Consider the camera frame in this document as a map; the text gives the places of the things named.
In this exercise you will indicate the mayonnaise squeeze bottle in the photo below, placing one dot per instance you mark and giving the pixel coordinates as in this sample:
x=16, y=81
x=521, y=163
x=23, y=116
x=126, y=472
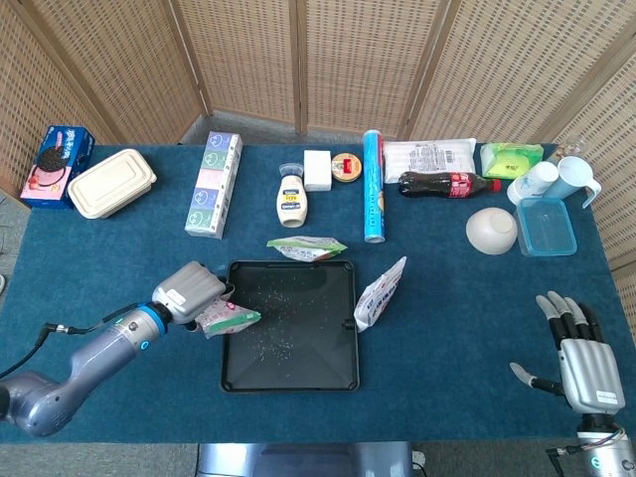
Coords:
x=293, y=201

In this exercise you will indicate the green wet wipes pack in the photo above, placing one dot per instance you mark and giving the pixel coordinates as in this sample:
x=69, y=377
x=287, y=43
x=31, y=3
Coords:
x=509, y=160

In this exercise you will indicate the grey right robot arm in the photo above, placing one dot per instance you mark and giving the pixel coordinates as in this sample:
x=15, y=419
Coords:
x=606, y=454

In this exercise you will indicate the white blue red packet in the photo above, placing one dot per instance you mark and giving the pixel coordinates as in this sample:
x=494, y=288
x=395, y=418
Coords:
x=380, y=298

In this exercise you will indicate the white plastic bottle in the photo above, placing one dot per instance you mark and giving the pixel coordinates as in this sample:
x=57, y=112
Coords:
x=531, y=181

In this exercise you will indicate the blue cling film tube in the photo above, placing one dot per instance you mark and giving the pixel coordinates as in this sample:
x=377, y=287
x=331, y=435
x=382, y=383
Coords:
x=373, y=189

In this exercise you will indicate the beige bowl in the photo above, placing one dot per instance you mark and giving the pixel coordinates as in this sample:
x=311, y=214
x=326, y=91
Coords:
x=491, y=231

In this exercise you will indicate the black plastic tray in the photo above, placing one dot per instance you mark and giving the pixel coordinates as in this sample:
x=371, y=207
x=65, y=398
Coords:
x=298, y=338

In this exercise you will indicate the blue clear plastic container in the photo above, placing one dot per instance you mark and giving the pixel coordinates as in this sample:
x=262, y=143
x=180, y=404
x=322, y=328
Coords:
x=546, y=226

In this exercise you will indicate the wicker folding screen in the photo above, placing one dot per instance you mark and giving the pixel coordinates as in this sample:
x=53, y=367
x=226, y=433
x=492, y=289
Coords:
x=363, y=59

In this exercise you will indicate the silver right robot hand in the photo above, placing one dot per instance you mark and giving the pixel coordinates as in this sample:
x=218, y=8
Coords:
x=588, y=372

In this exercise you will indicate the small white box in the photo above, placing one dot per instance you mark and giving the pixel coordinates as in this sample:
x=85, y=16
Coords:
x=317, y=171

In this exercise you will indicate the white labelled plastic packet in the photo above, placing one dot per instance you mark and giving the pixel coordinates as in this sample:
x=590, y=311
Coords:
x=427, y=155

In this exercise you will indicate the round yellow red tin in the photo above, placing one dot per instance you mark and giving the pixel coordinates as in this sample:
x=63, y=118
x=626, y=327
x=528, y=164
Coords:
x=347, y=167

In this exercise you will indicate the green white seasoning packet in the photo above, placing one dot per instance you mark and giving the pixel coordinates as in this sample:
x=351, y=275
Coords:
x=305, y=247

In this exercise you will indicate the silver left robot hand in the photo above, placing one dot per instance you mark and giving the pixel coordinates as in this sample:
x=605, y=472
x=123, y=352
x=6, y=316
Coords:
x=191, y=290

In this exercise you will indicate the clear glass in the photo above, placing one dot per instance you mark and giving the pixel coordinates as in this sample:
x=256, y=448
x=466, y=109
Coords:
x=574, y=145

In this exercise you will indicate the pink green seasoning packet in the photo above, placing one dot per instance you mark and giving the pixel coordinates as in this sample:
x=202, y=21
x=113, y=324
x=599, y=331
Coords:
x=228, y=320

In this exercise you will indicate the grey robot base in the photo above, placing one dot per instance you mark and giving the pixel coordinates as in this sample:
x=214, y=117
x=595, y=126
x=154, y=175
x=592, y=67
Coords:
x=303, y=459

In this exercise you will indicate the blue table cloth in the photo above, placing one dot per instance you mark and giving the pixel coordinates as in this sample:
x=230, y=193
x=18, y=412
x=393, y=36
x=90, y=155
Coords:
x=124, y=258

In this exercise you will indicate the blue cookie box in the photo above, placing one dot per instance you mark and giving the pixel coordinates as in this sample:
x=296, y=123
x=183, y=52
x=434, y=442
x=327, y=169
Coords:
x=49, y=166

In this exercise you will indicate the long pastel tissue pack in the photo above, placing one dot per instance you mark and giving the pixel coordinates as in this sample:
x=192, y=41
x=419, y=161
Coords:
x=213, y=184

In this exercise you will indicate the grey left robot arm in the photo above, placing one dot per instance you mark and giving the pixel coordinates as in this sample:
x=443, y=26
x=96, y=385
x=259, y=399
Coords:
x=99, y=350

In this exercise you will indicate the beige lidded lunch box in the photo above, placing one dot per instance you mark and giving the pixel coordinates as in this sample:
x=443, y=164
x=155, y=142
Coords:
x=111, y=183

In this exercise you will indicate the cola bottle red label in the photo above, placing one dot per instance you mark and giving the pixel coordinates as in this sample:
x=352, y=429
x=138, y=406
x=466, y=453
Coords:
x=437, y=185

